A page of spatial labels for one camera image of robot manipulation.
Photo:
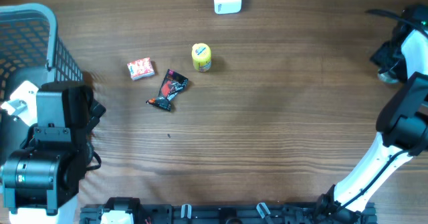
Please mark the grey plastic mesh basket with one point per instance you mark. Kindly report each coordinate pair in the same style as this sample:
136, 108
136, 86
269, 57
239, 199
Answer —
30, 50

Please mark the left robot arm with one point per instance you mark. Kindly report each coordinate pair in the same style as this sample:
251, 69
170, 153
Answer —
41, 179

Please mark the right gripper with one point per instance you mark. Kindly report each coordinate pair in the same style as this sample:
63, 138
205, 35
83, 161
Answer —
380, 57

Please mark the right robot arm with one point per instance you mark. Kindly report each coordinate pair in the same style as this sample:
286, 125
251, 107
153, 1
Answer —
401, 125

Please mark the yellow cylindrical bottle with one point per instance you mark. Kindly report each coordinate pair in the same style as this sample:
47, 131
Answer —
201, 55

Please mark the red white snack packet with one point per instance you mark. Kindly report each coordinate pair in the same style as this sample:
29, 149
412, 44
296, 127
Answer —
140, 68

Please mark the black hex wrench package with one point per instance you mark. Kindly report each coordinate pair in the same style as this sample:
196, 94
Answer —
173, 83

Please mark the green labelled tin can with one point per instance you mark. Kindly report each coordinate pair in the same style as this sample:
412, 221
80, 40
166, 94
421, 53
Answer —
387, 78

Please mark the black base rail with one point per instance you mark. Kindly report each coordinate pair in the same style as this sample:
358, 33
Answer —
131, 210

